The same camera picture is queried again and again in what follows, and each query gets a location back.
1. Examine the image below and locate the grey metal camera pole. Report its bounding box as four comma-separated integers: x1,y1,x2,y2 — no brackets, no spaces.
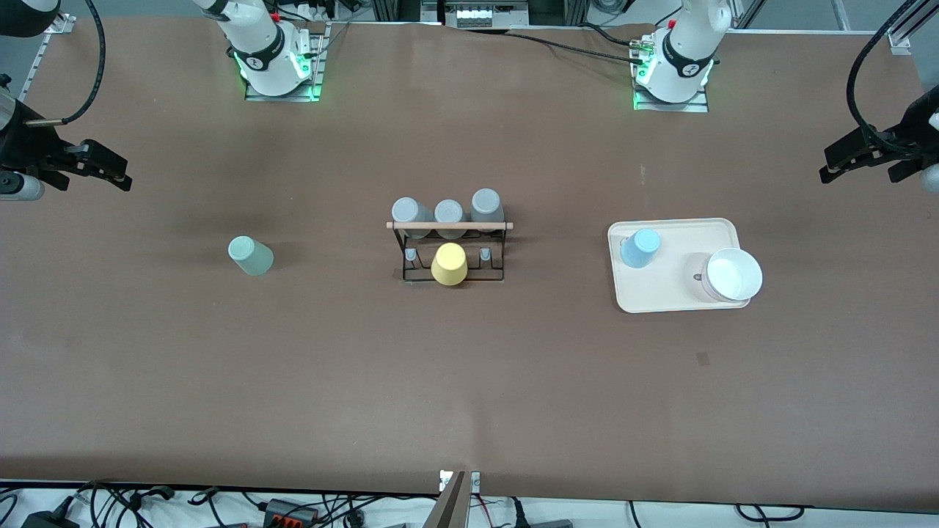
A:
422,472,468,528

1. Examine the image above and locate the white bowl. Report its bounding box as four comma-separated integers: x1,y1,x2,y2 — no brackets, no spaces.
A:
701,247,764,303

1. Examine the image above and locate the pale green cup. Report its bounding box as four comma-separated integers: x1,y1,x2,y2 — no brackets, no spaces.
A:
227,235,274,277

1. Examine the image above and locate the black orange connector box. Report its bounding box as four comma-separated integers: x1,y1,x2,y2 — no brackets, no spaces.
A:
263,499,321,526

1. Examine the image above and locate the silver metal bracket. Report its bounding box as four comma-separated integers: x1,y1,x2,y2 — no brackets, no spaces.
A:
439,469,482,494

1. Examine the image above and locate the brown table cover mat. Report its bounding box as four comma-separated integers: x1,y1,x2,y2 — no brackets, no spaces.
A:
0,16,939,513

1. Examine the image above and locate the grey electrical box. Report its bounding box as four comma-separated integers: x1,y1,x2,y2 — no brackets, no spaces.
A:
444,0,530,29

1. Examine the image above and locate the aluminium frame rail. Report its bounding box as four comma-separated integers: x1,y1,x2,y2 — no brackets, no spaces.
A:
13,13,76,103
886,0,939,56

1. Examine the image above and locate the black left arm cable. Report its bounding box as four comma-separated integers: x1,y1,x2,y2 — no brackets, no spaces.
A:
846,0,939,158

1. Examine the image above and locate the yellow cup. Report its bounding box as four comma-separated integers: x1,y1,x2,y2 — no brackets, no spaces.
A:
431,243,469,287

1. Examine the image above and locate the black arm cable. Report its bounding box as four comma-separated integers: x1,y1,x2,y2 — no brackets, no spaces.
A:
846,0,939,158
62,0,108,125

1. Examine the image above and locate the black floor cable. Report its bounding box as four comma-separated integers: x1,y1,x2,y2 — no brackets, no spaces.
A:
734,502,808,523
73,480,177,516

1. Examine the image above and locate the black wire cup rack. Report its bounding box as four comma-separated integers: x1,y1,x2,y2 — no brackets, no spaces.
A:
387,219,514,287

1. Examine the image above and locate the beige plastic tray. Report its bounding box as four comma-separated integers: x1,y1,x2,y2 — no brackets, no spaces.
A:
607,218,740,314

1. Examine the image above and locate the black power adapter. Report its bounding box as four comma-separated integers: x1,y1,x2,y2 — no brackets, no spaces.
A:
21,510,81,528

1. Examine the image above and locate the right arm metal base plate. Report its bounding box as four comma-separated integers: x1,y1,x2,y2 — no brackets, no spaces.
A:
244,22,324,102

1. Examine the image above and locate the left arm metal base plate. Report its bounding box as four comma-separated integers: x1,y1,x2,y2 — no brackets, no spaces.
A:
632,70,711,113

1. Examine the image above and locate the grey cup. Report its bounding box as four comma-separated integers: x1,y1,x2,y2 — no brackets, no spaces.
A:
469,188,505,232
434,199,467,240
392,197,435,240

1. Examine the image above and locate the black table cable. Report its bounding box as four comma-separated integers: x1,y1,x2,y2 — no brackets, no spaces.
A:
506,31,639,63
576,22,646,49

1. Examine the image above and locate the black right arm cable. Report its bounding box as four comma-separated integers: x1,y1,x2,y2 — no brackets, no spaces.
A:
62,0,108,125

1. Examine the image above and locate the light blue cup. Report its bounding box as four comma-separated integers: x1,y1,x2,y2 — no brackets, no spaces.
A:
620,228,662,269

